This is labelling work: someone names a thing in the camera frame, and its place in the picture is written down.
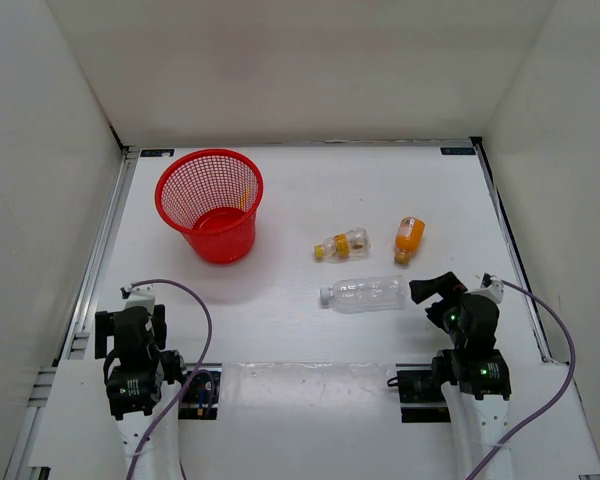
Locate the orange juice bottle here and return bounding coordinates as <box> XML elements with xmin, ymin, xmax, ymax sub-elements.
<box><xmin>394</xmin><ymin>217</ymin><xmax>425</xmax><ymax>265</ymax></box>

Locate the clear bottle yellow cap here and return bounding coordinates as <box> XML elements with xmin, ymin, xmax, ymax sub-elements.
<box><xmin>314</xmin><ymin>227</ymin><xmax>370</xmax><ymax>263</ymax></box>

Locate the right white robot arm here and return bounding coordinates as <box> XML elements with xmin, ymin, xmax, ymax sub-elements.
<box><xmin>409</xmin><ymin>272</ymin><xmax>514</xmax><ymax>479</ymax></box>

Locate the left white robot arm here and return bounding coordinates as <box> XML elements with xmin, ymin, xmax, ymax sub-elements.
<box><xmin>94</xmin><ymin>301</ymin><xmax>190</xmax><ymax>479</ymax></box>

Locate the red plastic mesh bin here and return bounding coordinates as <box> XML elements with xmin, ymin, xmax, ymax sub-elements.
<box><xmin>154</xmin><ymin>149</ymin><xmax>264</xmax><ymax>264</ymax></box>

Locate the large clear plastic bottle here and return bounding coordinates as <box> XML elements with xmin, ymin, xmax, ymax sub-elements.
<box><xmin>319</xmin><ymin>275</ymin><xmax>407</xmax><ymax>313</ymax></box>

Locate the right blue corner label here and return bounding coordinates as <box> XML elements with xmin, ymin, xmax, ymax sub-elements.
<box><xmin>440</xmin><ymin>147</ymin><xmax>476</xmax><ymax>156</ymax></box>

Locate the blue corner label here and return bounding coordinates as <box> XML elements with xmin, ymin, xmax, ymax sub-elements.
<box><xmin>440</xmin><ymin>147</ymin><xmax>476</xmax><ymax>156</ymax></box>
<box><xmin>140</xmin><ymin>149</ymin><xmax>174</xmax><ymax>158</ymax></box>

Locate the left blue corner label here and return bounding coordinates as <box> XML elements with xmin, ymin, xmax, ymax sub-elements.
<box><xmin>140</xmin><ymin>149</ymin><xmax>174</xmax><ymax>158</ymax></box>

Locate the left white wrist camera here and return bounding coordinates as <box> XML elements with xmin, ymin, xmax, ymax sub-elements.
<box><xmin>121</xmin><ymin>284</ymin><xmax>155</xmax><ymax>315</ymax></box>

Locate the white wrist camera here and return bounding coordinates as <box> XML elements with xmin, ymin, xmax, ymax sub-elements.
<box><xmin>472</xmin><ymin>273</ymin><xmax>504</xmax><ymax>304</ymax></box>
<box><xmin>121</xmin><ymin>284</ymin><xmax>155</xmax><ymax>315</ymax></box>

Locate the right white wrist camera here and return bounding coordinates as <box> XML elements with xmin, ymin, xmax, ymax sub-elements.
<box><xmin>472</xmin><ymin>273</ymin><xmax>504</xmax><ymax>304</ymax></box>

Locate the left aluminium frame rail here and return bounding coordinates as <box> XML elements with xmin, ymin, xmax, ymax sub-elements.
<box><xmin>4</xmin><ymin>147</ymin><xmax>139</xmax><ymax>479</ymax></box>

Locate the right black frame rail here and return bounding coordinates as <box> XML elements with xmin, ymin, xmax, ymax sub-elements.
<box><xmin>470</xmin><ymin>136</ymin><xmax>554</xmax><ymax>363</ymax></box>

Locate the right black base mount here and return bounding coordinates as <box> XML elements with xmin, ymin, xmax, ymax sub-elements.
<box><xmin>386</xmin><ymin>364</ymin><xmax>451</xmax><ymax>424</ymax></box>

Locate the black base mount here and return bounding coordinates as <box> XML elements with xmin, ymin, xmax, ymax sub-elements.
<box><xmin>178</xmin><ymin>369</ymin><xmax>222</xmax><ymax>421</ymax></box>
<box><xmin>386</xmin><ymin>364</ymin><xmax>451</xmax><ymax>424</ymax></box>

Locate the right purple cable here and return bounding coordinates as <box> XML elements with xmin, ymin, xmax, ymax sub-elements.
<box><xmin>469</xmin><ymin>279</ymin><xmax>577</xmax><ymax>480</ymax></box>

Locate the purple cable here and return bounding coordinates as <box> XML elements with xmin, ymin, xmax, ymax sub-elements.
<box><xmin>125</xmin><ymin>278</ymin><xmax>214</xmax><ymax>480</ymax></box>
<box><xmin>469</xmin><ymin>279</ymin><xmax>577</xmax><ymax>480</ymax></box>

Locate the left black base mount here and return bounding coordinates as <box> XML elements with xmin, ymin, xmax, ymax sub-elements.
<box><xmin>178</xmin><ymin>369</ymin><xmax>222</xmax><ymax>421</ymax></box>

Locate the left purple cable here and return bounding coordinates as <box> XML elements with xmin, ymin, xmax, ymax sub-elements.
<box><xmin>125</xmin><ymin>278</ymin><xmax>214</xmax><ymax>480</ymax></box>

